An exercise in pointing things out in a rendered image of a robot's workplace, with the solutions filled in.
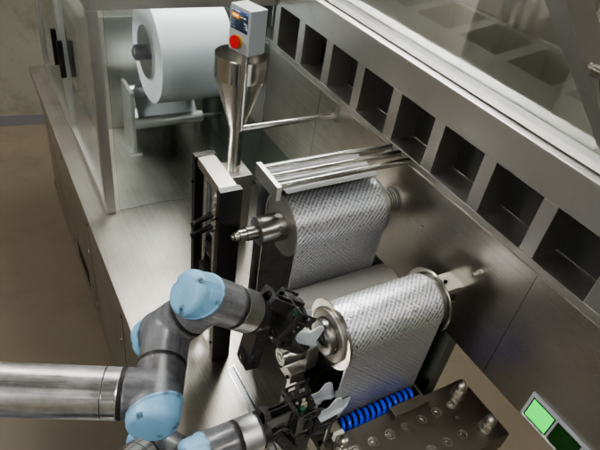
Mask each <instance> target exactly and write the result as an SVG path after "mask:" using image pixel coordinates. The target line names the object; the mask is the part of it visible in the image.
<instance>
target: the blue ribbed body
mask: <svg viewBox="0 0 600 450"><path fill-rule="evenodd" d="M416 395H417V393H416V391H415V390H411V389H410V388H409V387H407V388H406V389H405V390H403V389H402V390H401V391H400V393H399V392H395V395H390V396H389V397H387V396H386V397H385V398H384V400H383V399H380V400H379V402H374V403H373V404H368V405H367V407H365V406H364V407H363V408H362V410H360V409H357V410H356V411H355V412H350V416H349V415H348V414H346V415H345V416H344V419H343V418H342V417H339V418H338V423H339V425H340V427H341V428H342V429H343V431H344V432H346V431H348V430H350V429H353V428H355V427H357V426H360V425H362V424H364V423H365V422H367V421H371V420H373V419H375V418H377V417H379V416H380V415H383V414H385V413H387V412H388V410H389V408H390V407H392V406H394V405H397V404H400V403H402V402H403V401H406V400H408V399H410V398H412V397H414V396H416Z"/></svg>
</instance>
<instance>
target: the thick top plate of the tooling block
mask: <svg viewBox="0 0 600 450"><path fill-rule="evenodd" d="M459 380H463V379H458V380H457V381H455V382H453V383H451V384H449V385H446V386H444V387H442V388H440V389H438V390H435V391H433V392H431V393H429V394H427V395H425V397H426V398H427V400H428V403H427V405H426V406H424V407H422V408H421V409H419V410H417V411H414V412H411V413H409V414H407V415H405V416H404V417H402V418H400V419H397V420H395V421H393V419H392V418H391V417H390V415H389V414H388V412H387V413H385V414H383V415H381V416H379V417H377V418H375V419H373V420H371V421H367V422H365V423H364V424H362V425H360V426H358V427H355V428H353V429H350V430H348V431H346V432H345V434H344V435H348V436H349V437H350V440H351V449H350V450H496V449H498V448H500V446H501V445H502V444H503V442H504V441H505V440H506V438H507V437H508V435H509V432H508V431H507V430H506V429H505V428H504V427H503V425H502V424H501V423H500V422H499V421H497V423H496V428H495V431H494V433H493V434H492V435H486V434H484V433H482V432H481V431H480V430H479V426H478V423H479V421H480V420H481V419H482V418H484V417H485V416H486V415H487V414H489V413H491V411H489V409H488V408H487V407H486V406H485V405H484V404H483V403H482V402H481V401H480V399H479V398H478V397H477V396H476V395H475V394H474V392H473V391H472V390H471V389H470V388H469V386H468V388H467V394H466V397H465V398H464V399H463V400H462V401H459V400H456V399H454V398H453V397H452V396H451V394H450V390H451V388H452V387H453V386H454V385H455V384H456V383H457V382H458V381H459ZM334 444H335V442H334V441H333V440H332V438H331V439H329V440H327V441H325V442H322V444H321V450H333V446H334Z"/></svg>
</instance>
